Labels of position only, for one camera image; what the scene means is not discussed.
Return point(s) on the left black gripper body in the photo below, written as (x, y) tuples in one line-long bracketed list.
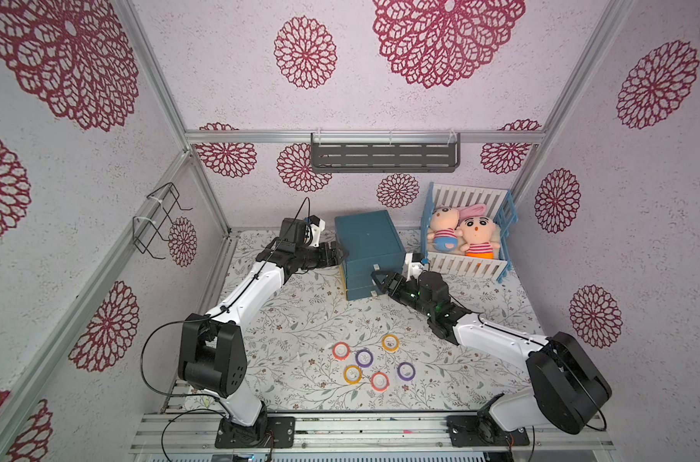
[(313, 257)]

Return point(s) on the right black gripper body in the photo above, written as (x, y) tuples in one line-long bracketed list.
[(391, 283)]

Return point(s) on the teal three-drawer cabinet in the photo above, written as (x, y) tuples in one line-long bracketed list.
[(373, 244)]

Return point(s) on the yellow tape roll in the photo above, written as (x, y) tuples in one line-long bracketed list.
[(390, 343), (353, 374)]

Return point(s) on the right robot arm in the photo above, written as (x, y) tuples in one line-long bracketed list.
[(565, 389)]

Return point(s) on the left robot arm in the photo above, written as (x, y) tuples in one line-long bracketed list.
[(213, 357)]

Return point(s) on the purple tape roll right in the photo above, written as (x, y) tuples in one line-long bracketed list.
[(406, 371)]

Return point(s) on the purple tape roll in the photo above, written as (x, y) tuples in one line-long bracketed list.
[(364, 358), (406, 371)]

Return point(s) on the purple tape roll left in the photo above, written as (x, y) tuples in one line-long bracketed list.
[(364, 358)]

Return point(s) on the red tape roll upper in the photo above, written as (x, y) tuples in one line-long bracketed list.
[(341, 351)]

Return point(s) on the red tape roll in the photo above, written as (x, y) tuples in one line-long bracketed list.
[(341, 351), (379, 382)]

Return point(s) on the red tape roll lower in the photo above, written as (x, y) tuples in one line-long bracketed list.
[(379, 382)]

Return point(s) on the white blue toy crib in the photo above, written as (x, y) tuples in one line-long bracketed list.
[(500, 208)]

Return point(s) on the pink plush doll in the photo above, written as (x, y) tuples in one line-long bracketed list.
[(442, 229)]

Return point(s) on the black-haired plush doll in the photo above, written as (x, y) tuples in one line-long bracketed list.
[(476, 233)]

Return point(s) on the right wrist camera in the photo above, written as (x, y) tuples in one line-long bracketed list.
[(415, 263)]

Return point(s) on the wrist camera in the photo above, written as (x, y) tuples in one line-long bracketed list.
[(304, 233), (415, 263)]

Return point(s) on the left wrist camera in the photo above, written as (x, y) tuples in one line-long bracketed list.
[(304, 233)]

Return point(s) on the grey wall shelf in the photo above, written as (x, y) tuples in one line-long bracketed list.
[(384, 157)]

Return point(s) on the black wire wall rack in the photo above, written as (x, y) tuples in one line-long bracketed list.
[(145, 229)]

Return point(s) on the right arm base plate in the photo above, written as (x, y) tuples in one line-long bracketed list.
[(473, 431)]

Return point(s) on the aluminium rail frame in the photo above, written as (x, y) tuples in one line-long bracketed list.
[(385, 436)]

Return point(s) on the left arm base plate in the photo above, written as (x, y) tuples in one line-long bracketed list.
[(271, 432)]

